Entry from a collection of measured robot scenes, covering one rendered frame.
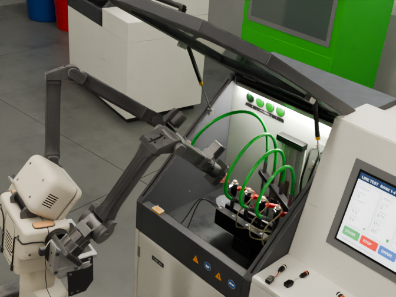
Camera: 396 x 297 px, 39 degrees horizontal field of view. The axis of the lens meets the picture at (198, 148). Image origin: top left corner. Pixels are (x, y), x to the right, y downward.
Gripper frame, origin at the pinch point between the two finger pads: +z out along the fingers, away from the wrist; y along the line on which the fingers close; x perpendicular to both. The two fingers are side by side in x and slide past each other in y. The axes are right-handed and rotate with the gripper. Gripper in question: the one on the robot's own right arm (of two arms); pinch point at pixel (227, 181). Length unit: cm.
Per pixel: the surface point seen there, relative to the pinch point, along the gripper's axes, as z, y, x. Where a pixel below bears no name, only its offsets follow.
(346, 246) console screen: 14, 12, -54
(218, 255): 3.1, -24.2, -20.8
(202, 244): 1.3, -26.0, -12.0
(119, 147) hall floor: 115, -52, 236
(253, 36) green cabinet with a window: 157, 103, 251
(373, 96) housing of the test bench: 21, 69, -11
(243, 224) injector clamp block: 14.3, -9.5, -10.1
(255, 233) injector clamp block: 15.2, -8.5, -17.8
